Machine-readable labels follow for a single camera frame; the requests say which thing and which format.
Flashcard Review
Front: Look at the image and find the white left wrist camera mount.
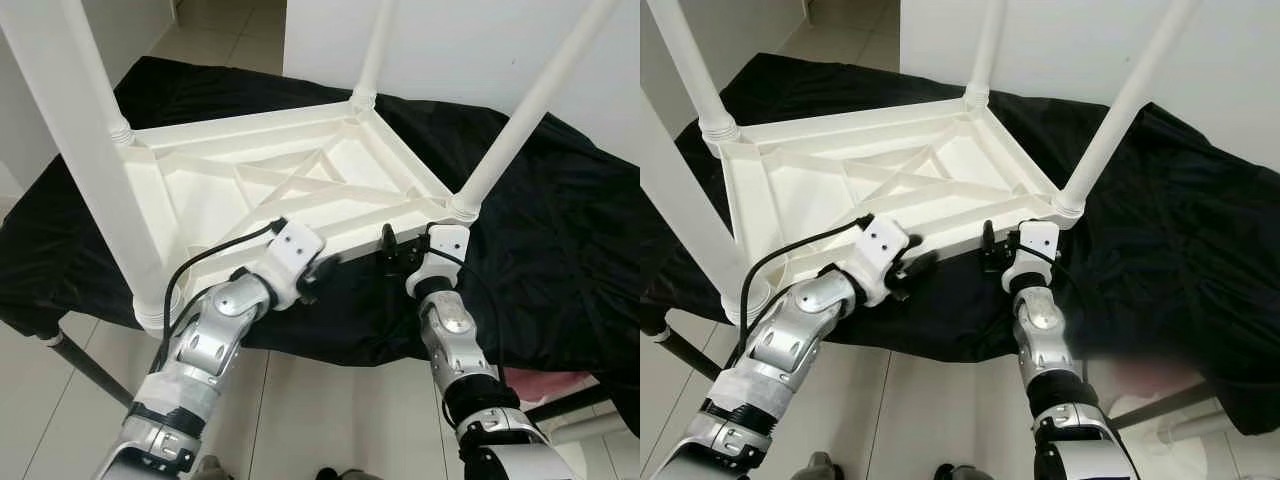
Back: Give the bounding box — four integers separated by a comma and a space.
254, 221, 327, 312
847, 217, 912, 307

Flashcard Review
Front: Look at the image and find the black cloth cover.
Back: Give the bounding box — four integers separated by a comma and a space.
640, 52, 1280, 437
0, 55, 640, 433

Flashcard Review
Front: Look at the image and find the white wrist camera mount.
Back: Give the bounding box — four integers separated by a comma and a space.
404, 224, 472, 299
1002, 219, 1062, 294
847, 217, 912, 307
254, 221, 327, 312

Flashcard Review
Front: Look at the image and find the pink soft object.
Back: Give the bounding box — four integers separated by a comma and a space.
1085, 358, 1203, 397
498, 367, 593, 397

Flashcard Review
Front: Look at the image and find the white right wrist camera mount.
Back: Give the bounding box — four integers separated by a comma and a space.
404, 224, 472, 299
1002, 219, 1062, 294

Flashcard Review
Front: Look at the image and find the white round stand base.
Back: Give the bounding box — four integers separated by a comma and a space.
1108, 395, 1280, 480

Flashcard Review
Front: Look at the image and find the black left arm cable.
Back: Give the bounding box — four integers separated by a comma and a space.
737, 214, 878, 348
158, 219, 293, 348

